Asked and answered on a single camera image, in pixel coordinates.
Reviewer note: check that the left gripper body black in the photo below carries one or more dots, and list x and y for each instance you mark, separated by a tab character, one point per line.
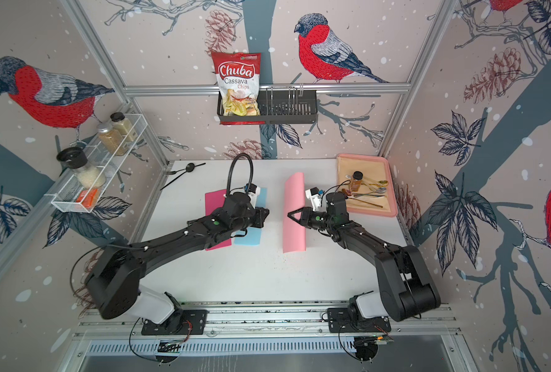
255	218

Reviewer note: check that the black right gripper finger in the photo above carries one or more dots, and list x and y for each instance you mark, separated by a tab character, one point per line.
296	211
296	217

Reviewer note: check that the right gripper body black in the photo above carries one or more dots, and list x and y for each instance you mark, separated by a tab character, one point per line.
314	220

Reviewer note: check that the light pink paper sheet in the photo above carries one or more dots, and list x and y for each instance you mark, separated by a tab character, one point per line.
293	234

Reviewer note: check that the light blue paper sheet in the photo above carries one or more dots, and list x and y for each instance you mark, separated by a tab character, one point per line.
253	236

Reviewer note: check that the magenta paper sheet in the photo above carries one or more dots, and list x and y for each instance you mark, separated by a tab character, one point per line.
213	201

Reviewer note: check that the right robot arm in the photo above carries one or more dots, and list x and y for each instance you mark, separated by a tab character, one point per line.
405	287

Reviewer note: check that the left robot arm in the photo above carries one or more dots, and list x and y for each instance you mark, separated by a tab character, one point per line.
114	282

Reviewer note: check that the iridescent purple spoon front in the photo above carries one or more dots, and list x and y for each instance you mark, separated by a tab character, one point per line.
366	201

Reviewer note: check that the iridescent rainbow spoon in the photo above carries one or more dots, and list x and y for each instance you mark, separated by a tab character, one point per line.
363	195

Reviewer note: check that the red pepper spice jar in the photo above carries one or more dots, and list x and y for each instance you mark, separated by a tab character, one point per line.
355	181

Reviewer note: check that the pink plastic tray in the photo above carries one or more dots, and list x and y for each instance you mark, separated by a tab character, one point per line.
366	185

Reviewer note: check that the silver spoon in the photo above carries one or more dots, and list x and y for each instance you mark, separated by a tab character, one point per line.
379	191

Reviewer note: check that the black spoon on table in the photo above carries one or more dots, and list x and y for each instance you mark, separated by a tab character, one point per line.
189	168

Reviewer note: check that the Chuba cassava chips bag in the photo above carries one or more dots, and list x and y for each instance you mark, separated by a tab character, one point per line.
238	79

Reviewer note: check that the tan spice bottle front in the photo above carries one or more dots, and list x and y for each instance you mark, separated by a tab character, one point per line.
111	139

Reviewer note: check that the tan spice bottle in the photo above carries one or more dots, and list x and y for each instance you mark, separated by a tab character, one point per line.
124	126
111	139

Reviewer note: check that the tan spice bottle rear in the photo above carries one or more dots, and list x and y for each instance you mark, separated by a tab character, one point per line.
124	126

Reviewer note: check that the small red box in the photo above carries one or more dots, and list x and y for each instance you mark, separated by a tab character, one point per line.
88	198

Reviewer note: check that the black lid grinder jar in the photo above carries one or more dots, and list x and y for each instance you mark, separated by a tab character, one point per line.
88	175

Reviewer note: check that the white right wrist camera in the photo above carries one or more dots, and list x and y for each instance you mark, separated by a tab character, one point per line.
315	196

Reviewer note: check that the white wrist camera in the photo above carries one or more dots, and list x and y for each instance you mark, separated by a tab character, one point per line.
253	192
315	196

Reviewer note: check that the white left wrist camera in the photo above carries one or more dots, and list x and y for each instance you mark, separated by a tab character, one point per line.
253	192

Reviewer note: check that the gold spoon cream handle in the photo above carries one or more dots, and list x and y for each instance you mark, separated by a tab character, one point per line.
378	184

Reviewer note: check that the black wire wall basket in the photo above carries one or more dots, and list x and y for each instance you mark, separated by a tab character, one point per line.
275	107

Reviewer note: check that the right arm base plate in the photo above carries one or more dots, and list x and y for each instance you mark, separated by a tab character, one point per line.
339	321

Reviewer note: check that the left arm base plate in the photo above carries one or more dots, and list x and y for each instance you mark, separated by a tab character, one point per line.
181	323

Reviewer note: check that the clear acrylic wall shelf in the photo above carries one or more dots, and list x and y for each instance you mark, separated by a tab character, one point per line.
65	199

